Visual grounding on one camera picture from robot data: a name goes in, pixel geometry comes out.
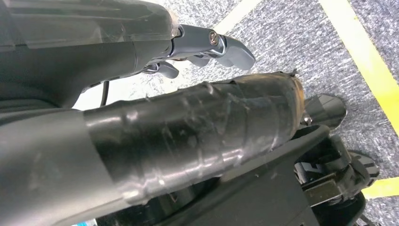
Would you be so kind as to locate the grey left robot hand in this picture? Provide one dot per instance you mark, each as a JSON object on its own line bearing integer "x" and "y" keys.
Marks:
{"x": 187, "y": 131}

